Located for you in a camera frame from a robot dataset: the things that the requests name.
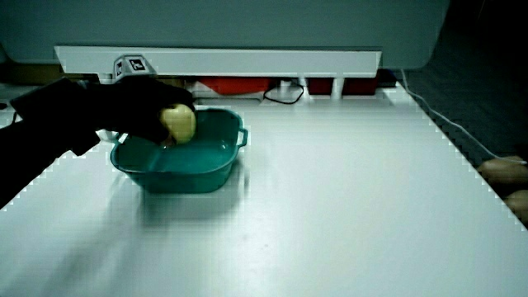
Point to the person's right hand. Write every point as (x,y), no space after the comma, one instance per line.
(132,103)

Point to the large grey board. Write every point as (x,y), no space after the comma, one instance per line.
(231,24)

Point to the teal plastic bowl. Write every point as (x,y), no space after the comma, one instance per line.
(194,165)

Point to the dark red box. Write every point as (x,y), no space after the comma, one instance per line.
(319,86)
(359,86)

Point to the person's right forearm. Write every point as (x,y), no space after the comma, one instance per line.
(45,123)

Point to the orange-red box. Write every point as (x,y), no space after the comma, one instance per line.
(235,84)

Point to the white raised shelf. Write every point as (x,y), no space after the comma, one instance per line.
(247,62)

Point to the yellow pear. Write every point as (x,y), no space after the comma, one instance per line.
(179,123)

